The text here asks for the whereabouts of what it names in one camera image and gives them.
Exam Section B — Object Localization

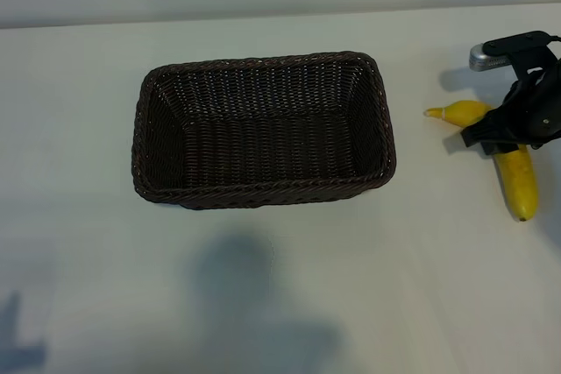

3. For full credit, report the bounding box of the dark brown wicker basket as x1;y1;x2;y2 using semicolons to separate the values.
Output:
131;50;398;212

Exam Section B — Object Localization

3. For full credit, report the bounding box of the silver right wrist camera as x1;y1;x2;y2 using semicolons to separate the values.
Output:
468;42;514;74

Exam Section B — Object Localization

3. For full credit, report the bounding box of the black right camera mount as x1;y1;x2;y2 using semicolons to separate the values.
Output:
480;30;561;84

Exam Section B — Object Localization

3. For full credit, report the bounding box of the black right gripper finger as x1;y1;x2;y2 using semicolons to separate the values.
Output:
459;105;517;149
480;138;533;158

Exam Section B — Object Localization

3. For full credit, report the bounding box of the yellow banana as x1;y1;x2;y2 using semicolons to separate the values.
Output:
423;100;539;223

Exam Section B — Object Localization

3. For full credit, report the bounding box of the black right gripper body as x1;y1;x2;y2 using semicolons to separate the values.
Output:
497;67;561;150

